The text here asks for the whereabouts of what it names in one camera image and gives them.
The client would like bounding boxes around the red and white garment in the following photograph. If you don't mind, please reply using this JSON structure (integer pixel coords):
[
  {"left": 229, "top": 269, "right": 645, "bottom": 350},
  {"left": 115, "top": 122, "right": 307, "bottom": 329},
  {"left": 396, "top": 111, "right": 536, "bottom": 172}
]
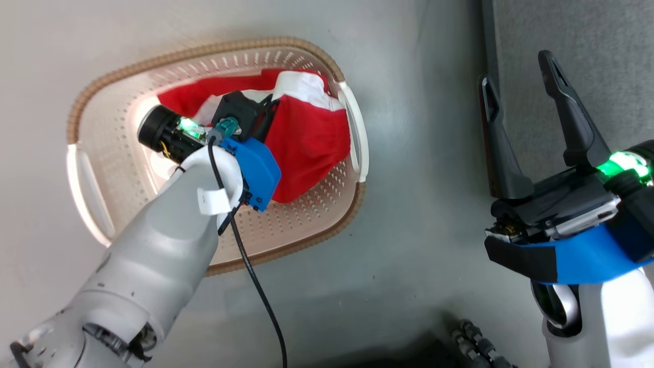
[{"left": 157, "top": 68, "right": 353, "bottom": 204}]

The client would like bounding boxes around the white perforated laundry basket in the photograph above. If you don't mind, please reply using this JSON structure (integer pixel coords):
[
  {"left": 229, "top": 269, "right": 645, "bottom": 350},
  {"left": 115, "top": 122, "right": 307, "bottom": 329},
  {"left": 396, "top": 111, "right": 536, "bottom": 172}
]
[{"left": 66, "top": 36, "right": 370, "bottom": 277}]

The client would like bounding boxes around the black corrugated cable conduit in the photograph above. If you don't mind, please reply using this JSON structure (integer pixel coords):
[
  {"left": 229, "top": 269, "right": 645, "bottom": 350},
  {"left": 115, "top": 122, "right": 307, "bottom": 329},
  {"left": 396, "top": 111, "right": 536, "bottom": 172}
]
[{"left": 450, "top": 319, "right": 518, "bottom": 368}]

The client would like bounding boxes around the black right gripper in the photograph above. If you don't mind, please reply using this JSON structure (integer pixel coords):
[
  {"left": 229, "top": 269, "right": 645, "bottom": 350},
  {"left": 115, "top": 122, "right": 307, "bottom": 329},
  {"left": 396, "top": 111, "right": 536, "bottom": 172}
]
[{"left": 479, "top": 49, "right": 654, "bottom": 244}]

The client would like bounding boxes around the grey fabric sofa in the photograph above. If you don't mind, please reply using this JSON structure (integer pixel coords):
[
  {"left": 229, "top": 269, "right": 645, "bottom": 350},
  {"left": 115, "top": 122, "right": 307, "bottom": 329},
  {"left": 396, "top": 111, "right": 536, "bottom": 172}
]
[{"left": 479, "top": 0, "right": 654, "bottom": 180}]

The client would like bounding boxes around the blue right camera mount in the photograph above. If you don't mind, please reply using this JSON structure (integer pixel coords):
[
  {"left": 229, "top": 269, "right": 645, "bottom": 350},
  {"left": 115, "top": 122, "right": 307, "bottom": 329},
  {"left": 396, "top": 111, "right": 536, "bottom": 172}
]
[{"left": 511, "top": 220, "right": 654, "bottom": 286}]

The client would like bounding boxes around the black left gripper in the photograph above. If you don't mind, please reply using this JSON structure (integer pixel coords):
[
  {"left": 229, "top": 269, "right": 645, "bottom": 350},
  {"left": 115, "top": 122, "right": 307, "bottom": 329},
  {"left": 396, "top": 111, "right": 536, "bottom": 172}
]
[{"left": 137, "top": 95, "right": 281, "bottom": 159}]

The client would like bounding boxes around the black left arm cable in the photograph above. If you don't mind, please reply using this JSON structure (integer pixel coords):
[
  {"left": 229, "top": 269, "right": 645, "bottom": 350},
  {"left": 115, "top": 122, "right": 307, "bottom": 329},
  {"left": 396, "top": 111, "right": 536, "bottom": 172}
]
[{"left": 206, "top": 135, "right": 288, "bottom": 368}]

